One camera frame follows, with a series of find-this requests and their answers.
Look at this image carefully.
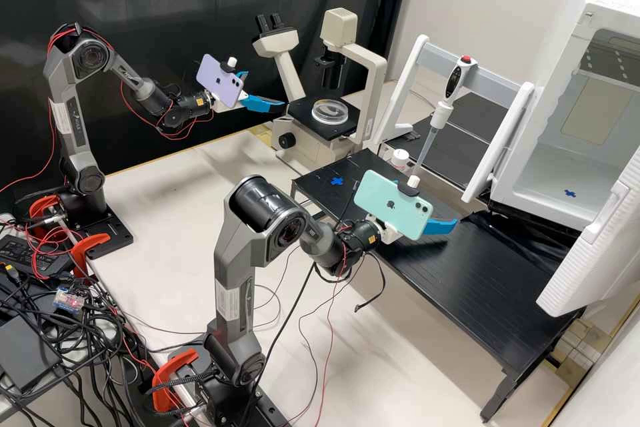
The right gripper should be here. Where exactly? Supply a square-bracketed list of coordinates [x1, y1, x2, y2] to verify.
[366, 216, 459, 246]

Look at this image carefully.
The right wrist camera phone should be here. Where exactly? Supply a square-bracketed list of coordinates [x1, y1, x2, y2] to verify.
[353, 169, 435, 242]

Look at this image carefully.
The black cable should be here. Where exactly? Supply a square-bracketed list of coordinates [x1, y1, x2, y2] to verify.
[352, 249, 387, 313]

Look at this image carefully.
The black platform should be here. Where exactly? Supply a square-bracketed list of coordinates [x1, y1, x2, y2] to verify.
[345, 206, 589, 423]
[395, 119, 496, 183]
[439, 94, 519, 145]
[291, 149, 416, 220]

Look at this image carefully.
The petri dish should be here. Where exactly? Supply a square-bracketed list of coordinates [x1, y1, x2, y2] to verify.
[311, 99, 349, 123]

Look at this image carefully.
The incubator door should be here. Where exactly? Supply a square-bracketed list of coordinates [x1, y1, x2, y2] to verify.
[535, 146, 640, 319]

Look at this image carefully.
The white incubator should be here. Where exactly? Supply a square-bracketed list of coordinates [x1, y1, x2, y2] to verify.
[492, 0, 640, 248]

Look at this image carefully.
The wrist camera phone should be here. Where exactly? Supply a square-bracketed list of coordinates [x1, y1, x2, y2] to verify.
[353, 169, 435, 242]
[195, 54, 249, 110]

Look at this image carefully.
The left wrist camera phone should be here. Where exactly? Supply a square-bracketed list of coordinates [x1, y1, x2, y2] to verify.
[195, 54, 249, 110]

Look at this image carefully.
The pipette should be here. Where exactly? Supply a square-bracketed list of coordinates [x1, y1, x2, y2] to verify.
[409, 53, 479, 183]

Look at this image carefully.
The small circuit board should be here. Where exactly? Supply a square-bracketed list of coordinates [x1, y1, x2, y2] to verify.
[53, 286, 87, 310]

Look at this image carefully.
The red clamp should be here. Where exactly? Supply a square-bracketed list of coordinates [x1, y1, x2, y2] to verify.
[69, 232, 112, 279]
[151, 348, 201, 412]
[29, 195, 63, 228]

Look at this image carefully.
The cream microscope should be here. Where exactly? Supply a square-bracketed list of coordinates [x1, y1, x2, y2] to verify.
[252, 7, 389, 165]

